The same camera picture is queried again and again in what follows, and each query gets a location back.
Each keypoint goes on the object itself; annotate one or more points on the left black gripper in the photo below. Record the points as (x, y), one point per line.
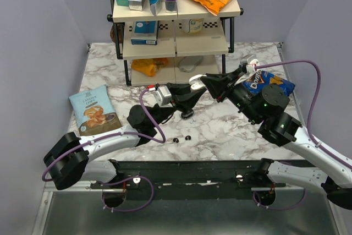
(182, 102)

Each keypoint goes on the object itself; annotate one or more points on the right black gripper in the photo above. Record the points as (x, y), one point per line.
(223, 87)

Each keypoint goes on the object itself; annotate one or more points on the white earbud charging case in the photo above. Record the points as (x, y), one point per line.
(196, 83)

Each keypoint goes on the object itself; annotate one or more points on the black earbud charging case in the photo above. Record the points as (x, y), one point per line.
(187, 114)

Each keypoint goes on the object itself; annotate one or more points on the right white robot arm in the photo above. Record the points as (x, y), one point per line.
(330, 173)

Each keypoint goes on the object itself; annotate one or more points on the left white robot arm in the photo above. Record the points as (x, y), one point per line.
(78, 158)

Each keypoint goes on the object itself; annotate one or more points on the blue Doritos chip bag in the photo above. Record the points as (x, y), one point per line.
(254, 80)

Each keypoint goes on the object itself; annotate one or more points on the orange snack bag bottom shelf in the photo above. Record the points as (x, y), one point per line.
(149, 67)

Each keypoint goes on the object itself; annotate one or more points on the beige three-tier shelf rack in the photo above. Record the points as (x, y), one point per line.
(214, 41)

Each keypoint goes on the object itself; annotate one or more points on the cream printed mug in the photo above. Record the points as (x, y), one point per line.
(192, 26)

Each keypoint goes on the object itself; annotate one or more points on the blue white box middle shelf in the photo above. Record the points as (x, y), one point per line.
(145, 33)

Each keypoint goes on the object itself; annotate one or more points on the cassava chips bag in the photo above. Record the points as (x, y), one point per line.
(94, 112)

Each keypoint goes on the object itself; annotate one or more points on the brown object behind rack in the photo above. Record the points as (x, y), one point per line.
(114, 32)

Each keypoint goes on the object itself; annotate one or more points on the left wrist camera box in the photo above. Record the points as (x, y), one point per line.
(162, 94)

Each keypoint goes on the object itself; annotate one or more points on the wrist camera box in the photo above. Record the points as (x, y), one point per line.
(249, 63)
(162, 94)

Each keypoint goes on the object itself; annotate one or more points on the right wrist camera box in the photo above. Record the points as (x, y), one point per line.
(249, 63)

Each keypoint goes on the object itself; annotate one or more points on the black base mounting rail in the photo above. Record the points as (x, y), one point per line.
(188, 180)

